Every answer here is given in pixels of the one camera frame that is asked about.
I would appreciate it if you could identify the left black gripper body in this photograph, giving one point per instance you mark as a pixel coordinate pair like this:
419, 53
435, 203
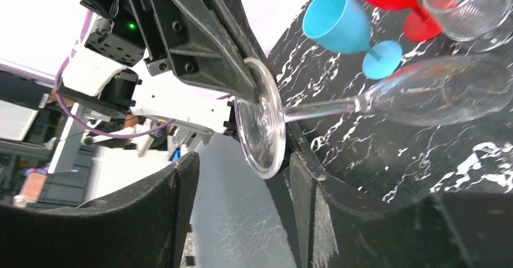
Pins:
128, 31

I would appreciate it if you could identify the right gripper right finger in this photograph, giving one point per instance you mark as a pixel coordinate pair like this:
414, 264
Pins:
340, 226

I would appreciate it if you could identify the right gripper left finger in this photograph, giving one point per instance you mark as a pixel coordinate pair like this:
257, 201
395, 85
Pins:
141, 225

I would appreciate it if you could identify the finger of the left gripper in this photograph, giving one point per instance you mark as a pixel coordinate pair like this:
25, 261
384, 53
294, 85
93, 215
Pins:
219, 39

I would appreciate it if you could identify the blue wine glass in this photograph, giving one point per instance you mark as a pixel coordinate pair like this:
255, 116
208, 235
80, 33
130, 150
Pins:
342, 26

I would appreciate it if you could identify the clear wine glass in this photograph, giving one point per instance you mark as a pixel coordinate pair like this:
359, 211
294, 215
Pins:
479, 25
443, 90

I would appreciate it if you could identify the clear wine glass front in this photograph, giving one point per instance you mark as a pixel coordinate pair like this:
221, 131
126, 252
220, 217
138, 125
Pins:
479, 25

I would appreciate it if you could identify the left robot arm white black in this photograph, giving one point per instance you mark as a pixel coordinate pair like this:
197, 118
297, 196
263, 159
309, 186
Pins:
112, 89

